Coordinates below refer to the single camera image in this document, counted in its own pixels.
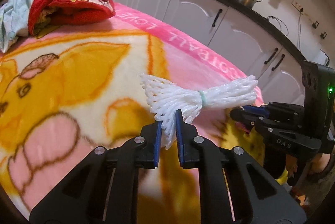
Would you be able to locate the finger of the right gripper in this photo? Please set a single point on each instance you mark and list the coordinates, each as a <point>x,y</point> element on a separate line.
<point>256,110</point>
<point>248,122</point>

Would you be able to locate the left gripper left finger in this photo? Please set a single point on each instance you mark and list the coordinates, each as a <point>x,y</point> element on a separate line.
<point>103,187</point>

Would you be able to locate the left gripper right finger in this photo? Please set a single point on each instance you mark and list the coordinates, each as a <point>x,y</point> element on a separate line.
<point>234,188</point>

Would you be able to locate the white foam net bundle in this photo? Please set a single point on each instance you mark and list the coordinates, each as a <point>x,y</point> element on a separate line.
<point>165,98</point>

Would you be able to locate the yellow rimmed trash bin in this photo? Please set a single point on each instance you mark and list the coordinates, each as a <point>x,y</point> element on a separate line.
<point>283,178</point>

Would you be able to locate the white lower kitchen cabinets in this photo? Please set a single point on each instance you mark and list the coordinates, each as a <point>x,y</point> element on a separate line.
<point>240,35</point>

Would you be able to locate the pink cartoon fleece blanket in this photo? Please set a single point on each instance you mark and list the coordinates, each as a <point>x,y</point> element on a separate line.
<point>79,87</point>

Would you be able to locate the red embroidered cloth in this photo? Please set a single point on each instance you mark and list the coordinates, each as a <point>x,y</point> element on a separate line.
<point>67,12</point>

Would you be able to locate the light blue patterned cloth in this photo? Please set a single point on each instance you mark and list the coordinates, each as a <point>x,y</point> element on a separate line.
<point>14,22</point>

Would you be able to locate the white appliance with black handle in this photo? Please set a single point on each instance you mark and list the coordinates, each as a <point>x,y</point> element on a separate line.
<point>321,58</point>

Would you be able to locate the white wall power socket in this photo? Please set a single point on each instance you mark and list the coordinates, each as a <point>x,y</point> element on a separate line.
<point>297,6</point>

